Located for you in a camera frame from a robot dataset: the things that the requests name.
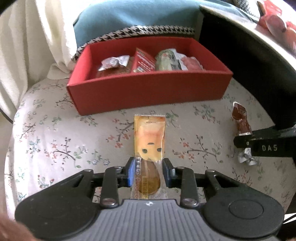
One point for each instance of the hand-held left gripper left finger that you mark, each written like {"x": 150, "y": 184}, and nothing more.
{"x": 130, "y": 171}

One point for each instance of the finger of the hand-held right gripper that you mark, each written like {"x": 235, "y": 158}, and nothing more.
{"x": 244, "y": 141}

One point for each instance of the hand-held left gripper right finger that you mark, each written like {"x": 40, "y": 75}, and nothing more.
{"x": 166, "y": 172}

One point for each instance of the brown and silver snack packet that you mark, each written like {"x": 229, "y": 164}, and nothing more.
{"x": 241, "y": 120}

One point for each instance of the orange snack packet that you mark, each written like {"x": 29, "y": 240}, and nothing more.
{"x": 149, "y": 134}

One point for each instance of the red cardboard box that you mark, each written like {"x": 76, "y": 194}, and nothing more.
{"x": 150, "y": 90}

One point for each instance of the red translucent snack packet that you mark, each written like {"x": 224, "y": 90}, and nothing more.
{"x": 192, "y": 63}

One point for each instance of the clear brown snack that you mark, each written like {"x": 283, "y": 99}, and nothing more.
{"x": 111, "y": 62}

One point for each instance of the red white-print snack packet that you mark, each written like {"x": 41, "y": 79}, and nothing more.
{"x": 143, "y": 60}

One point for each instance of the pale green long snack packet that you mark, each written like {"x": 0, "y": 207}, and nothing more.
{"x": 165, "y": 60}

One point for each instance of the dark table with glossy top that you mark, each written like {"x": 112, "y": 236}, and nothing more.
{"x": 231, "y": 58}

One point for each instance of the red apple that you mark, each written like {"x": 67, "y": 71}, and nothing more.
{"x": 276, "y": 23}
{"x": 290, "y": 37}

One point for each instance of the blue blanket with houndstooth trim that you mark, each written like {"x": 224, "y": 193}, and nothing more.
{"x": 127, "y": 16}

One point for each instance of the white cloth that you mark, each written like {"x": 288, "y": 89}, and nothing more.
{"x": 34, "y": 46}

